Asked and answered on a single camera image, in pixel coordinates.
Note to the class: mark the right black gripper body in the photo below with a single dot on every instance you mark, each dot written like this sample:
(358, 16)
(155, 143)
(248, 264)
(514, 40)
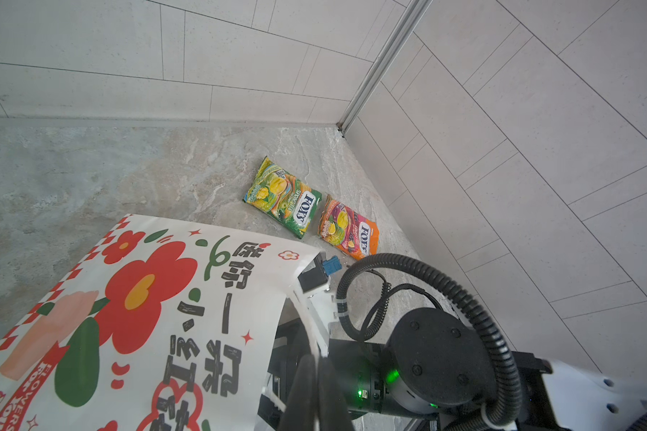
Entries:
(358, 367)

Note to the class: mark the white floral paper bag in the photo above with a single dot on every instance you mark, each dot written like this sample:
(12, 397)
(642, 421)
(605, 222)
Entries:
(164, 325)

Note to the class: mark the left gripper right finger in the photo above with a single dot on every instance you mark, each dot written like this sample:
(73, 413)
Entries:
(333, 412)

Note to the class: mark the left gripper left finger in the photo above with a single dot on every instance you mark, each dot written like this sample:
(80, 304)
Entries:
(301, 406)

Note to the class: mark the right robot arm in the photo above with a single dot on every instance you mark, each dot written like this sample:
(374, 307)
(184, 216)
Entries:
(434, 370)

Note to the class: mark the green Fox's candy pack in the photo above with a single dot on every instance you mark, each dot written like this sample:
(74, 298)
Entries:
(283, 197)

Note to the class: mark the orange Fox's candy pack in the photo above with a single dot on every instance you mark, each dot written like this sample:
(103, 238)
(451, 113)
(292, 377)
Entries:
(348, 230)

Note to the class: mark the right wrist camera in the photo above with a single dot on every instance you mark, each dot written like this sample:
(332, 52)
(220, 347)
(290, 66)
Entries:
(318, 288)

